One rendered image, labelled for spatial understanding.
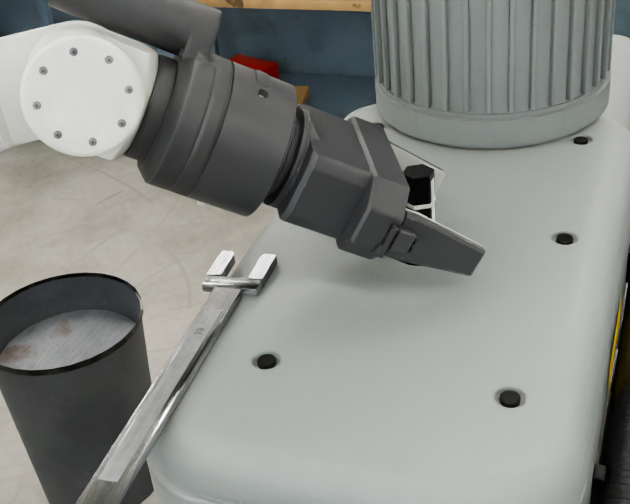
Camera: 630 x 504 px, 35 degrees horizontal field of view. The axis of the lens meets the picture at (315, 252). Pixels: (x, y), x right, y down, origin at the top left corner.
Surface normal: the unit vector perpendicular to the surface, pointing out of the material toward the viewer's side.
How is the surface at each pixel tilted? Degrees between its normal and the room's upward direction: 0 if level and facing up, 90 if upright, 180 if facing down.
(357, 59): 90
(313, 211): 90
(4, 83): 77
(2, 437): 0
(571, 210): 0
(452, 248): 90
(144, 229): 0
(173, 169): 105
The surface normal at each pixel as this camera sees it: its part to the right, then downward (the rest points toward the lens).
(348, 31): -0.33, 0.53
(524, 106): 0.11, 0.52
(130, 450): -0.09, -0.84
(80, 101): 0.24, 0.29
